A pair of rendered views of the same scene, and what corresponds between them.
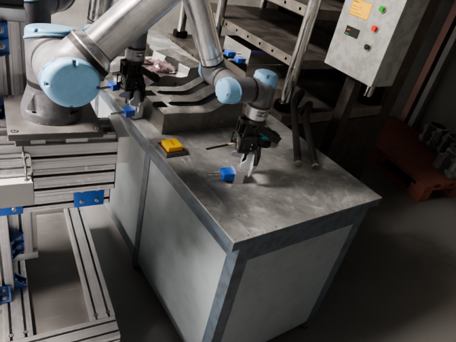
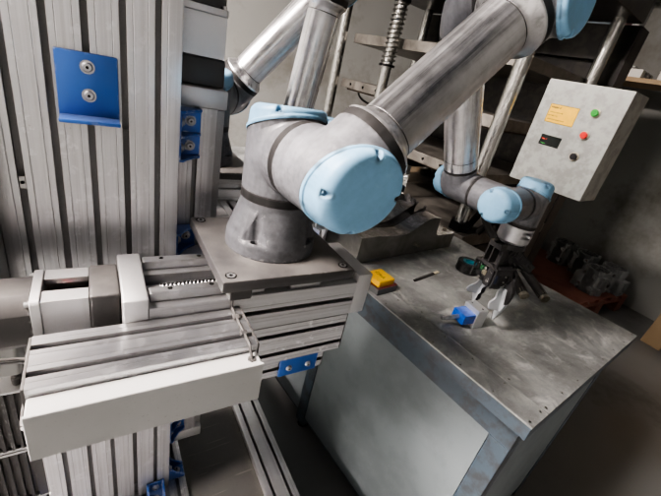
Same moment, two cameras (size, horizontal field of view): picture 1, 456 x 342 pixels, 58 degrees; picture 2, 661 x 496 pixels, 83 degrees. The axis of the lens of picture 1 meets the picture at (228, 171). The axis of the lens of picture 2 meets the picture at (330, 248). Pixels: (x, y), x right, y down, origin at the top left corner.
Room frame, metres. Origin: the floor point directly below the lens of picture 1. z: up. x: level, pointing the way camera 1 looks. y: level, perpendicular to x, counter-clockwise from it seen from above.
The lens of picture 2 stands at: (0.36, 0.40, 1.33)
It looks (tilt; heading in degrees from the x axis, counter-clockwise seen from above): 25 degrees down; 359
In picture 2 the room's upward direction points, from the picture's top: 13 degrees clockwise
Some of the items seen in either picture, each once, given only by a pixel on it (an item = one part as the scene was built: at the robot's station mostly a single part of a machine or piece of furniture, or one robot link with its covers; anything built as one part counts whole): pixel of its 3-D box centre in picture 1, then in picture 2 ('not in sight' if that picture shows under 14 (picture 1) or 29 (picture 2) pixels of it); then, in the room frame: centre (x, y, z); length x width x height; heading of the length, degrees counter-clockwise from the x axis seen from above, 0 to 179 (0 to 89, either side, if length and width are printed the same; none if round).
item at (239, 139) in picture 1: (249, 134); (499, 262); (1.22, -0.04, 0.99); 0.09 x 0.08 x 0.12; 119
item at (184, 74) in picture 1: (150, 72); not in sight; (1.89, 0.48, 0.86); 0.50 x 0.26 x 0.11; 148
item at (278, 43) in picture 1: (283, 32); (433, 149); (2.73, -0.13, 1.02); 1.10 x 0.74 x 0.05; 41
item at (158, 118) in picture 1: (201, 101); (388, 221); (1.67, 0.19, 0.87); 0.50 x 0.26 x 0.14; 131
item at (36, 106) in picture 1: (51, 95); (273, 216); (0.95, 0.49, 1.09); 0.15 x 0.15 x 0.10
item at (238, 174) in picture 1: (224, 174); (460, 315); (1.20, 0.01, 0.83); 0.13 x 0.05 x 0.05; 119
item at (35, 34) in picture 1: (51, 52); (285, 148); (0.94, 0.49, 1.20); 0.13 x 0.12 x 0.14; 40
